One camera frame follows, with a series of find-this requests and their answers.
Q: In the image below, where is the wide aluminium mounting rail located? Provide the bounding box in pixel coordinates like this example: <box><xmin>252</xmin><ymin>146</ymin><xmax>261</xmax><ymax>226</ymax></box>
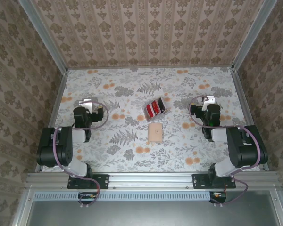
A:
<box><xmin>25</xmin><ymin>171</ymin><xmax>279</xmax><ymax>190</ymax></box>

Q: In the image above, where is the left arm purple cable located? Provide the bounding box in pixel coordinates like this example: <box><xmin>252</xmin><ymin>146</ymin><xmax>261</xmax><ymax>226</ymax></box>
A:
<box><xmin>52</xmin><ymin>100</ymin><xmax>109</xmax><ymax>209</ymax></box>

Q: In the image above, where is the black connector box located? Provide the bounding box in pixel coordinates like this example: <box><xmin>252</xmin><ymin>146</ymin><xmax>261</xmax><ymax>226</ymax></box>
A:
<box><xmin>209</xmin><ymin>191</ymin><xmax>227</xmax><ymax>203</ymax></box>
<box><xmin>78</xmin><ymin>192</ymin><xmax>98</xmax><ymax>205</ymax></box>

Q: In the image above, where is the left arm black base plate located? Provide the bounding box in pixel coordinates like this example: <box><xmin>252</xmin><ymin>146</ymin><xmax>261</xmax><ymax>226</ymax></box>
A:
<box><xmin>67</xmin><ymin>173</ymin><xmax>109</xmax><ymax>190</ymax></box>

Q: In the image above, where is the grey metal panel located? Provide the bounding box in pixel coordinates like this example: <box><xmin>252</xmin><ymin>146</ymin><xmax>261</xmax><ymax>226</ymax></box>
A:
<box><xmin>25</xmin><ymin>191</ymin><xmax>281</xmax><ymax>226</ymax></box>

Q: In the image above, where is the beige leather card holder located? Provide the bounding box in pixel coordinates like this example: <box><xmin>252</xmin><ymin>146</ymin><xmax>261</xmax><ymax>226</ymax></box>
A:
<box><xmin>148</xmin><ymin>122</ymin><xmax>163</xmax><ymax>144</ymax></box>

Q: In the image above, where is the aluminium table edge rail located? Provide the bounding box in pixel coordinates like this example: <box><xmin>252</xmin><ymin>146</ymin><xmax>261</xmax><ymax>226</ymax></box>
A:
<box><xmin>67</xmin><ymin>66</ymin><xmax>234</xmax><ymax>71</ymax></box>
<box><xmin>231</xmin><ymin>68</ymin><xmax>270</xmax><ymax>172</ymax></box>
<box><xmin>34</xmin><ymin>69</ymin><xmax>69</xmax><ymax>173</ymax></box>

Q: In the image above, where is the aluminium frame post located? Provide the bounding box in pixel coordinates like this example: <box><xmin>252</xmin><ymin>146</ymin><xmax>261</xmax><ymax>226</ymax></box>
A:
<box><xmin>231</xmin><ymin>0</ymin><xmax>278</xmax><ymax>71</ymax></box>
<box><xmin>18</xmin><ymin>0</ymin><xmax>69</xmax><ymax>75</ymax></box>

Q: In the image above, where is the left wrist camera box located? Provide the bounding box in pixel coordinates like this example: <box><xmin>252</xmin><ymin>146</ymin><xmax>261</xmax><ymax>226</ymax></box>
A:
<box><xmin>78</xmin><ymin>98</ymin><xmax>93</xmax><ymax>113</ymax></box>

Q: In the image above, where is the grey slotted cable duct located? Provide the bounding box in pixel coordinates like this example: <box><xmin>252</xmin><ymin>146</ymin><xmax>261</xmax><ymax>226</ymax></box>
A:
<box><xmin>34</xmin><ymin>191</ymin><xmax>212</xmax><ymax>201</ymax></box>

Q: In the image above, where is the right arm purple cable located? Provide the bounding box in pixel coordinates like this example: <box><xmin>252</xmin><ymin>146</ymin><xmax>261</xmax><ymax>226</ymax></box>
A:
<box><xmin>188</xmin><ymin>95</ymin><xmax>262</xmax><ymax>208</ymax></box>

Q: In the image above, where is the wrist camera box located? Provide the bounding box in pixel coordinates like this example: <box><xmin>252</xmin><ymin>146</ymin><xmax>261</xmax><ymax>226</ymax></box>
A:
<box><xmin>201</xmin><ymin>95</ymin><xmax>215</xmax><ymax>111</ymax></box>
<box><xmin>78</xmin><ymin>98</ymin><xmax>93</xmax><ymax>113</ymax></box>

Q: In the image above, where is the red clear card box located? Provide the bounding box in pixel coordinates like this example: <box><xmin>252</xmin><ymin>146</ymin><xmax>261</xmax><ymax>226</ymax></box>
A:
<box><xmin>143</xmin><ymin>96</ymin><xmax>168</xmax><ymax>122</ymax></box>

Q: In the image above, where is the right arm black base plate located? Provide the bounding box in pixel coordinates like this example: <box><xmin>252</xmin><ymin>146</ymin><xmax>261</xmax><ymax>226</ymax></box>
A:
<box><xmin>192</xmin><ymin>173</ymin><xmax>236</xmax><ymax>190</ymax></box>

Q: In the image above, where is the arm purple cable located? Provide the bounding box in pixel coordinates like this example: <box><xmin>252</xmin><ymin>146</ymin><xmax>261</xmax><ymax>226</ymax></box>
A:
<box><xmin>52</xmin><ymin>100</ymin><xmax>109</xmax><ymax>209</ymax></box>
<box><xmin>188</xmin><ymin>95</ymin><xmax>262</xmax><ymax>208</ymax></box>

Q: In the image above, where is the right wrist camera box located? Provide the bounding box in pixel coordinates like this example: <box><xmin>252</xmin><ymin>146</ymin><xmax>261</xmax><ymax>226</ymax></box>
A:
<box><xmin>201</xmin><ymin>95</ymin><xmax>215</xmax><ymax>111</ymax></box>

